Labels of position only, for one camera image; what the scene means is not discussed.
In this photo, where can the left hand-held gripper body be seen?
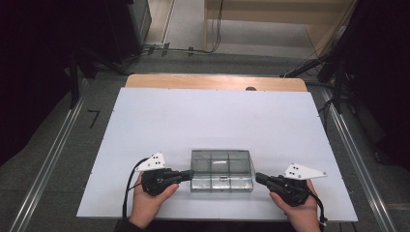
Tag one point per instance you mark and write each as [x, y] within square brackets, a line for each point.
[154, 164]

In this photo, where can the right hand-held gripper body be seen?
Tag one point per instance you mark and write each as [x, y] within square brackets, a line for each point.
[293, 191]

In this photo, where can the clear plastic compartment box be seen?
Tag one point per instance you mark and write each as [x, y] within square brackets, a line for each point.
[220, 170]

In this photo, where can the person's right hand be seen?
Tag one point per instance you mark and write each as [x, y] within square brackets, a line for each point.
[303, 219]

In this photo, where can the person's left hand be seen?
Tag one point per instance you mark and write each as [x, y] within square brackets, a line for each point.
[146, 206]

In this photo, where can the white table board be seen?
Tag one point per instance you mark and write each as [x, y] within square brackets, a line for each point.
[167, 116]

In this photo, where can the wooden table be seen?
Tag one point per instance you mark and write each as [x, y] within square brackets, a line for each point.
[193, 82]

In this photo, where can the black metal stand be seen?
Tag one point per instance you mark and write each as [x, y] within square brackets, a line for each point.
[74, 83]

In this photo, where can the black stand with equipment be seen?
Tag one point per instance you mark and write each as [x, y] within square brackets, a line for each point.
[335, 74]

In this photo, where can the black cabinet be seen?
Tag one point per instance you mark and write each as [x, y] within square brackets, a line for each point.
[129, 25]

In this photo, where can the dark curtain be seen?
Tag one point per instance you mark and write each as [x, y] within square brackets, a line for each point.
[383, 80]
[32, 64]

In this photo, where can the metal floor rail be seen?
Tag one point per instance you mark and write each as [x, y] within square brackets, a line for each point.
[48, 161]
[357, 161]

